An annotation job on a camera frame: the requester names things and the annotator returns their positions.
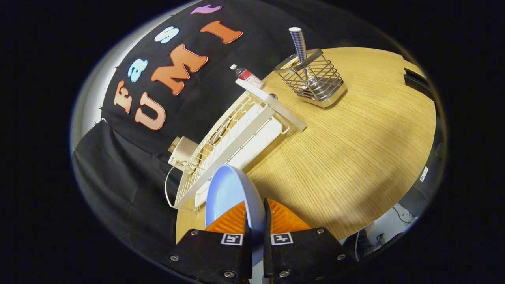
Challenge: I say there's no spoon with checkered handle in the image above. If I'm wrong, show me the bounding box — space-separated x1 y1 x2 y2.
289 27 316 89

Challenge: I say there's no light blue plate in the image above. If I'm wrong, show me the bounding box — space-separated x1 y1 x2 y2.
205 164 266 267

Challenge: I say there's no white toaster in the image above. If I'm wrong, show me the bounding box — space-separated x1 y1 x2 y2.
168 136 199 172

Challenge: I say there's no white wire dish rack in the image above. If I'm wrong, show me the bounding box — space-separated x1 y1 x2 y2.
165 79 307 215

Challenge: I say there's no metal wire basket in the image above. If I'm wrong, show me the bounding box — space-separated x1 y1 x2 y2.
273 49 348 109

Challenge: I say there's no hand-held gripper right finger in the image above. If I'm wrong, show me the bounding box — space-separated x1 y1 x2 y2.
264 198 357 284

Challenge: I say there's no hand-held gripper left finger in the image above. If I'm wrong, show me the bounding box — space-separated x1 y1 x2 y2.
160 200 253 284

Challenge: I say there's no clear bottle red label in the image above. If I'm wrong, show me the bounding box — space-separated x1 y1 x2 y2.
230 64 264 88

